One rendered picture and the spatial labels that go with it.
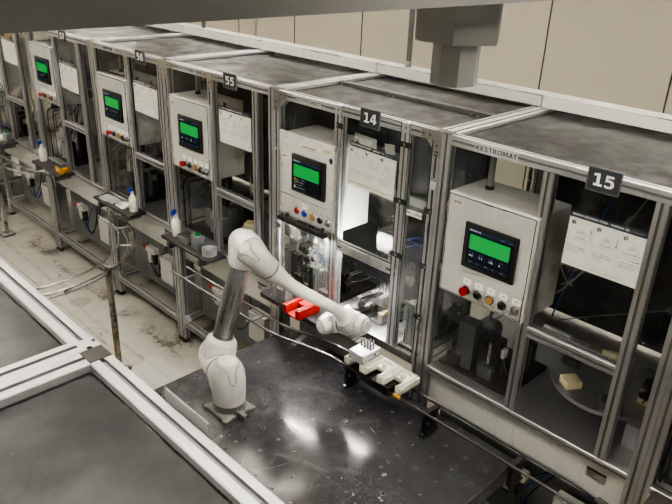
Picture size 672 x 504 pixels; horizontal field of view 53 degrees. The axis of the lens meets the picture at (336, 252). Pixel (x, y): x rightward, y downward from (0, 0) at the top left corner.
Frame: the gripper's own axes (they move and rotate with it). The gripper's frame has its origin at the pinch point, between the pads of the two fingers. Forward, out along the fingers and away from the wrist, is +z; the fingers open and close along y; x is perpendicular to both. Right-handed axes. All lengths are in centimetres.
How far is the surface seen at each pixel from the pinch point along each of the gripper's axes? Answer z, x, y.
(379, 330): -7.3, -9.1, -12.2
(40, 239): -20, 418, -103
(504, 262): -15, -79, 56
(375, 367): -27.9, -25.5, -16.8
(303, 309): -28.9, 25.7, -6.3
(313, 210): -13, 35, 43
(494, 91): 67, -13, 101
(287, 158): -13, 56, 66
